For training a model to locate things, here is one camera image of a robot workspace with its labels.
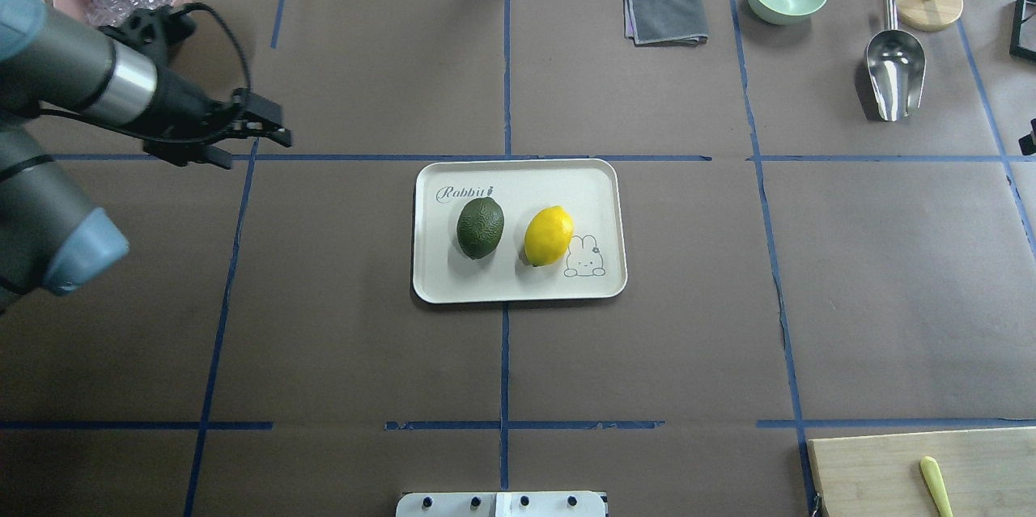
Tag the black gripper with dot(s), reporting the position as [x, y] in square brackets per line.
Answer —
[180, 103]

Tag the green lime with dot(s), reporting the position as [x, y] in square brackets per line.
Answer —
[479, 227]

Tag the yellow lemon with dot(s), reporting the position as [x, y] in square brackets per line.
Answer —
[548, 236]

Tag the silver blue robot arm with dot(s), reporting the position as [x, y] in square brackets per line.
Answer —
[55, 69]

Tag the cream rabbit tray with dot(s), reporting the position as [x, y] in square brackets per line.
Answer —
[593, 265]

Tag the dark tray with glasses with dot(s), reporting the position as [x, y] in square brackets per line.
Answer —
[1022, 30]

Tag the grey folded cloth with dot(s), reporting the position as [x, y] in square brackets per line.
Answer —
[657, 22]

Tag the metal scoop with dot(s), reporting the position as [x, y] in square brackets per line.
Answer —
[896, 65]

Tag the yellow plastic knife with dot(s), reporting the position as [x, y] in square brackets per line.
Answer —
[934, 480]

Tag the bamboo cutting board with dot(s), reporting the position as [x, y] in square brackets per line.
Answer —
[986, 472]

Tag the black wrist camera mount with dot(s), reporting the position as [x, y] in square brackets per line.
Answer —
[154, 33]

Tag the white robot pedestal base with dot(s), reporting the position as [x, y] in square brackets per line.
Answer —
[504, 503]

